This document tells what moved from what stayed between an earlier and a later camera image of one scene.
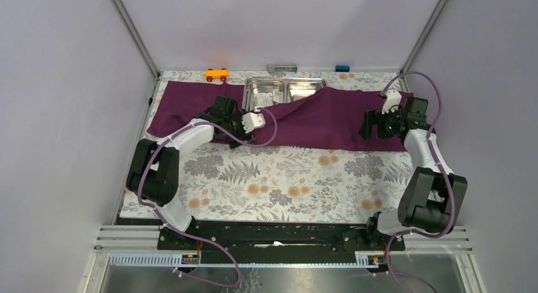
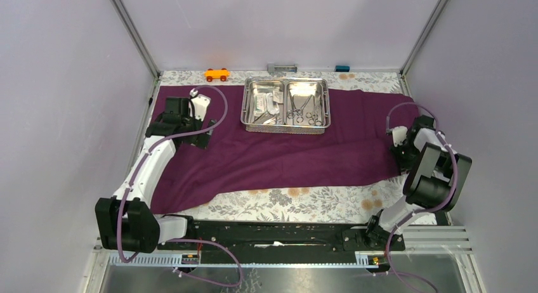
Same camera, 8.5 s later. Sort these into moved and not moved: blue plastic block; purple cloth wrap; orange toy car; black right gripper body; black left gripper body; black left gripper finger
Moved: black left gripper finger; purple cloth wrap; black right gripper body; black left gripper body
Not moved: orange toy car; blue plastic block
